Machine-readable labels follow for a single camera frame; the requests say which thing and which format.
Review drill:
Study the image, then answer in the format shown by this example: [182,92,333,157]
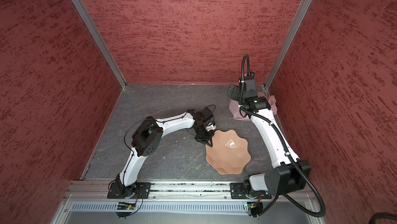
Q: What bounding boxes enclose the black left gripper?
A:
[193,124,215,147]

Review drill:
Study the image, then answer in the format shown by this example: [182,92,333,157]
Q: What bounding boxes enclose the pink plastic bag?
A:
[228,92,277,121]

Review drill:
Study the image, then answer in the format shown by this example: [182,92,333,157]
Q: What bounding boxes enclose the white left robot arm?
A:
[107,107,216,199]

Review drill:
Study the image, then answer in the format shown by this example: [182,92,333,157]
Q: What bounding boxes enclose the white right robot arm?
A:
[227,76,311,197]

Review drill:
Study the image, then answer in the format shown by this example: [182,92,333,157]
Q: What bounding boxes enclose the pink wavy bowl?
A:
[206,130,251,175]

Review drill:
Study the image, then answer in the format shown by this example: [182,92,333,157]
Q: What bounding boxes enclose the right circuit board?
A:
[247,202,263,217]

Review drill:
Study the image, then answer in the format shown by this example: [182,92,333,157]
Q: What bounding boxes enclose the circuit board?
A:
[116,202,136,211]
[247,202,263,217]

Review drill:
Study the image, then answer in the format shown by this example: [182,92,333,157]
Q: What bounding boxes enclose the left circuit board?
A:
[116,202,136,211]

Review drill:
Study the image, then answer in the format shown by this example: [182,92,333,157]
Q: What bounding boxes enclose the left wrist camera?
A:
[206,121,216,131]

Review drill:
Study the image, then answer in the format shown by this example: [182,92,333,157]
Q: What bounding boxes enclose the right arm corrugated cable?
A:
[238,54,326,218]

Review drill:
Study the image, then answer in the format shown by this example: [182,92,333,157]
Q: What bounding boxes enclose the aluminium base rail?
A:
[61,179,317,215]

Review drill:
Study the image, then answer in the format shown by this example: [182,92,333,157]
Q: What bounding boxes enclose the right corner aluminium post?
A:
[264,0,312,92]

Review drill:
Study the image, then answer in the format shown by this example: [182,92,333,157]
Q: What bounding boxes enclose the corner aluminium post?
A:
[264,0,312,92]
[71,0,128,90]

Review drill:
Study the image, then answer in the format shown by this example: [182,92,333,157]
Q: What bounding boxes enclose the black hose bottom right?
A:
[368,212,397,224]

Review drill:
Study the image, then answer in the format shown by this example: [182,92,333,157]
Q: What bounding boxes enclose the left corner aluminium post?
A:
[71,0,128,90]

